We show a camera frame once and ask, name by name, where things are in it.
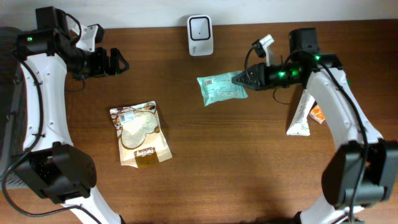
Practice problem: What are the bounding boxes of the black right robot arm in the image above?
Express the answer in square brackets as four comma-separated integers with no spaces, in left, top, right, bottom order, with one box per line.
[232,27,397,223]

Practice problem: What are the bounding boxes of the teal wipes packet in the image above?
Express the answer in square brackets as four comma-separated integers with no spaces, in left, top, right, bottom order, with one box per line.
[197,70,248,106]

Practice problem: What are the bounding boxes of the white cosmetic tube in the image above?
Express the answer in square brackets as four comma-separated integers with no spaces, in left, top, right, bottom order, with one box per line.
[286,89,315,136]

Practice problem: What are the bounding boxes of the white barcode scanner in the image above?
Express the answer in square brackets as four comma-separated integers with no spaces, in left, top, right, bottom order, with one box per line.
[187,14,214,57]

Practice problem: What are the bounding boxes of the beige snack bag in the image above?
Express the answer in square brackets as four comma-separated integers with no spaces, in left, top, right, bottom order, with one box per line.
[109,101,172,168]

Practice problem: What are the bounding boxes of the orange tissue pack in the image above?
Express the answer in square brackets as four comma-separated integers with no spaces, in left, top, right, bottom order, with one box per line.
[309,104,325,124]

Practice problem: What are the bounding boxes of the black left camera cable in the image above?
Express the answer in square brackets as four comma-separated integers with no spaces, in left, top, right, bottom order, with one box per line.
[65,73,87,93]

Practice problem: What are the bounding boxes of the black camera cable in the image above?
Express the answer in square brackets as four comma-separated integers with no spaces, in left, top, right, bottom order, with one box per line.
[244,39,293,105]
[65,73,87,93]

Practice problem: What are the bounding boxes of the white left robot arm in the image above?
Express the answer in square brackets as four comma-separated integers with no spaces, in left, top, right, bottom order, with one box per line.
[3,6,129,223]

